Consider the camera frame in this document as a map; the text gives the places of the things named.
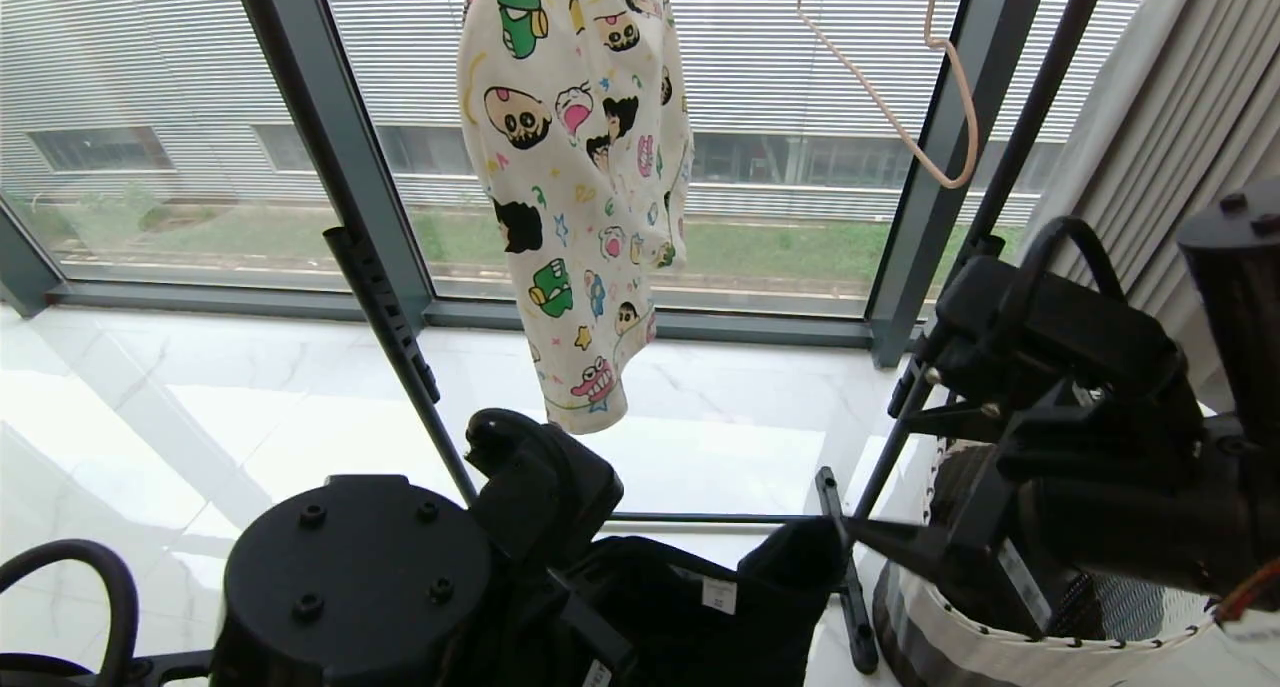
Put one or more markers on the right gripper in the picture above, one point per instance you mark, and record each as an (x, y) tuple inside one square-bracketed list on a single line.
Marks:
[(1120, 517)]

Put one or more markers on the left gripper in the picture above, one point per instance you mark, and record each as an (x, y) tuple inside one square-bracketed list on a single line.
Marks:
[(590, 637)]

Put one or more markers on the black garment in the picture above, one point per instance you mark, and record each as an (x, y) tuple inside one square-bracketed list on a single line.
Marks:
[(720, 647)]

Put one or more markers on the cream printed garment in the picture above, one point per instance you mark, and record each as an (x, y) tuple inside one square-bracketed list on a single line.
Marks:
[(570, 217)]

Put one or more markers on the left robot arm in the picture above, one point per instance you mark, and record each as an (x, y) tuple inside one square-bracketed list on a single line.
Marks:
[(350, 577)]

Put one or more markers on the white laundry basket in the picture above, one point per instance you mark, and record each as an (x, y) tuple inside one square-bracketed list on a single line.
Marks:
[(980, 647)]

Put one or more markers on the black clothes rack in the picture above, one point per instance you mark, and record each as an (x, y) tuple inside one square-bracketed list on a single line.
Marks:
[(385, 307)]

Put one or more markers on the pink clothes hanger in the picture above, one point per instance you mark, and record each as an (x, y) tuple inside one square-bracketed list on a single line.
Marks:
[(850, 62)]

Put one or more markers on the beige curtain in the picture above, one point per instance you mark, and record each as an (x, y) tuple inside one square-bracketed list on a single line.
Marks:
[(1150, 117)]

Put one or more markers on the window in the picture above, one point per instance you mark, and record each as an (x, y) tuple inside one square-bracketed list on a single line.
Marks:
[(150, 67)]

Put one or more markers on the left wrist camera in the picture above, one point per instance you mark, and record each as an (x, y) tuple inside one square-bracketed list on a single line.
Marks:
[(560, 477)]

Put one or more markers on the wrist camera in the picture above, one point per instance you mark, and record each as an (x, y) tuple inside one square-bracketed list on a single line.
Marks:
[(560, 477), (1060, 337)]

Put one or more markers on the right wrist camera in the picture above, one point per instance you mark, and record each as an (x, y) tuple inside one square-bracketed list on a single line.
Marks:
[(1060, 337)]

